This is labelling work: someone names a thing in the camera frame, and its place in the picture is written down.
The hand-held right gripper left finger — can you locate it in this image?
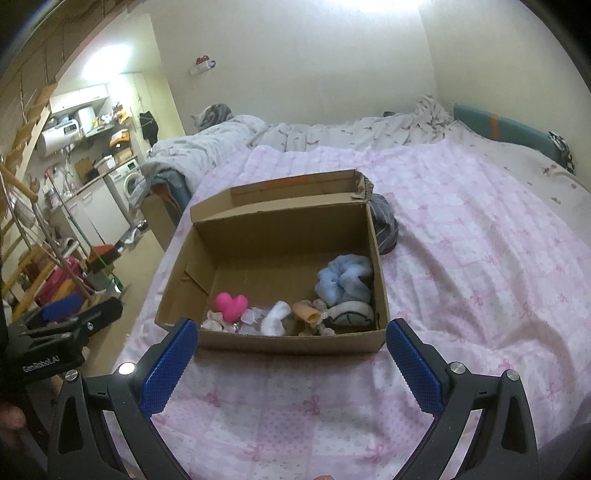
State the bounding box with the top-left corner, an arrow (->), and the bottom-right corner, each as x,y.
46,318 -> 199,480

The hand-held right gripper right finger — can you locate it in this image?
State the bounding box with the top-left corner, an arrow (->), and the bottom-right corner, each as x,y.
385,318 -> 541,480

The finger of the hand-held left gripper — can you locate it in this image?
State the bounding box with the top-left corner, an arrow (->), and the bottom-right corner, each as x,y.
69,296 -> 124,340
38,295 -> 86,323

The cream lace sock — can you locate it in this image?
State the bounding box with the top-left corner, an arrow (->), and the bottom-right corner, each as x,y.
199,309 -> 236,333

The pink heart toy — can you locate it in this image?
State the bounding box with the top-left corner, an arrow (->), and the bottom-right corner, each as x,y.
215,292 -> 250,322

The white fluffy sock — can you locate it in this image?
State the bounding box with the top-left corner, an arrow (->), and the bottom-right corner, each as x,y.
260,301 -> 293,337

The beige rubber piece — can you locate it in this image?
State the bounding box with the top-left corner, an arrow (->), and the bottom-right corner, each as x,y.
291,301 -> 321,324

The person's left hand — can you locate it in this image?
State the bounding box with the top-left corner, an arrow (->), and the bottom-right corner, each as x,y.
0,401 -> 27,430

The red bag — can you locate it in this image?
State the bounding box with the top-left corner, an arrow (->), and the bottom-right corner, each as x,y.
39,256 -> 86,305

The red brush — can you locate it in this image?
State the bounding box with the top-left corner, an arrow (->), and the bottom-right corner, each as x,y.
85,244 -> 118,273

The green mop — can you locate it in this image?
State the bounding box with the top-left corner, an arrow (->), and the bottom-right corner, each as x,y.
44,168 -> 123,291

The clear plastic packet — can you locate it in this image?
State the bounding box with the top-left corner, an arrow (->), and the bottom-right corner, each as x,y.
233,307 -> 269,335

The white kitchen cabinet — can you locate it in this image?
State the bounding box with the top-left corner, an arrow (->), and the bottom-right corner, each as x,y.
74,178 -> 132,245

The blue fluffy scrunchie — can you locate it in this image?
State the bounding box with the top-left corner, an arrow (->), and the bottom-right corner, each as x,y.
315,255 -> 375,306

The pink patterned quilt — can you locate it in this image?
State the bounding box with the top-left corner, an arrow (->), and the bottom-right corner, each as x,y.
108,138 -> 591,480

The white washing machine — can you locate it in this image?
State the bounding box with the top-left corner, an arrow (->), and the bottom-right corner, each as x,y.
111,159 -> 146,208

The teal and orange blanket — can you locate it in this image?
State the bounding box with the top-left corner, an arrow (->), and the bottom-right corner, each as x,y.
150,168 -> 192,208

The dark striped cloth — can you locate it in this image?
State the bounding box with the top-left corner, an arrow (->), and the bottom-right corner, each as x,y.
369,193 -> 400,254

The white water heater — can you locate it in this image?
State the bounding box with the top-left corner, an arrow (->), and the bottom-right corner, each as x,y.
36,117 -> 84,160

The person's grey trouser leg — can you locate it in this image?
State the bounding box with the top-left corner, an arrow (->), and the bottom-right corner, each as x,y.
536,434 -> 587,480

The black hanging garment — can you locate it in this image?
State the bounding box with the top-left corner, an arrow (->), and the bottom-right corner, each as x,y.
139,111 -> 160,141

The grey floral duvet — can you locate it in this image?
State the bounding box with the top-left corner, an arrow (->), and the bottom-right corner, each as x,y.
141,113 -> 269,195

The grey tabby cat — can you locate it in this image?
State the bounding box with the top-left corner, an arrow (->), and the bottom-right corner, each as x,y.
191,104 -> 234,134

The white floral bedsheet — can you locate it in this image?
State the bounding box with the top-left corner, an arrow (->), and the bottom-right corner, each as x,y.
249,95 -> 591,222

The crumpled floral cloth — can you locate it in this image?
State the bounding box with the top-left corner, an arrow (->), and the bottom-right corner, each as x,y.
413,95 -> 455,134

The teal pillow with orange stripe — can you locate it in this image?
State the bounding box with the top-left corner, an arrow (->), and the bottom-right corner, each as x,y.
452,104 -> 566,164

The black white patterned cloth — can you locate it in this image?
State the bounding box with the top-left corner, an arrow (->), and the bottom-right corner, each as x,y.
549,131 -> 575,174

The yellow wooden frame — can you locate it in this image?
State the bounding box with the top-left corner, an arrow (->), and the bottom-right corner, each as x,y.
0,83 -> 58,296

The white wall cabinet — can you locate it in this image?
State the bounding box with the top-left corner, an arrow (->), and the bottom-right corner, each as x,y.
48,83 -> 109,114

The wall fixture with red item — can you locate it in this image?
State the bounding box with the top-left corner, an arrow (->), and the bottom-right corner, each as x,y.
189,55 -> 218,75

